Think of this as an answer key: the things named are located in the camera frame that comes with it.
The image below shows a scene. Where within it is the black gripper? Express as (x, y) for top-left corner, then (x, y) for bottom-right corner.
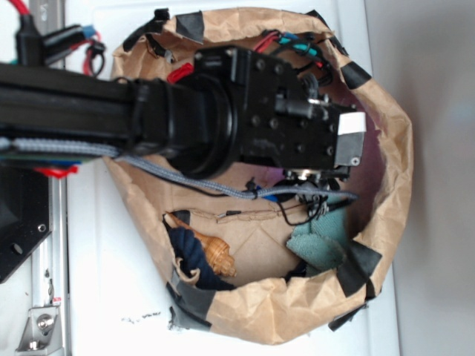
(194, 46), (366, 178)

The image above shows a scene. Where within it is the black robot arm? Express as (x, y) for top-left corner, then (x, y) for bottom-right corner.
(1, 46), (366, 179)

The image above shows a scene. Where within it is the teal microfiber cloth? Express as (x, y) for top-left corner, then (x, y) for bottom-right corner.
(286, 208), (348, 277)

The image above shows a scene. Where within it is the brown paper bag bin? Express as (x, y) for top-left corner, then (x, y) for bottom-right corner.
(105, 7), (413, 345)

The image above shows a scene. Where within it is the brown spiral seashell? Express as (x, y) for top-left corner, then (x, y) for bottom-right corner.
(166, 212), (237, 277)

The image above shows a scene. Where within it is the red and blue wire bundle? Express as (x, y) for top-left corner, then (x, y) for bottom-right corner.
(253, 29), (337, 88)

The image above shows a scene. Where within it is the dark navy rope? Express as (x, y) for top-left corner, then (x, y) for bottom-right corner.
(166, 227), (236, 292)

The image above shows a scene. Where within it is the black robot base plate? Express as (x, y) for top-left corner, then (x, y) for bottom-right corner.
(1, 167), (50, 283)

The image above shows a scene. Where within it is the grey braided cable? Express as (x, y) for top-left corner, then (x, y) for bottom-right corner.
(0, 136), (360, 201)

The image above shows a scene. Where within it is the aluminium extrusion rail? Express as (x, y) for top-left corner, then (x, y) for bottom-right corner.
(28, 0), (71, 356)

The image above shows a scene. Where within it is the silver corner bracket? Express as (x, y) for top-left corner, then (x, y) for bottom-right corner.
(15, 306), (62, 355)

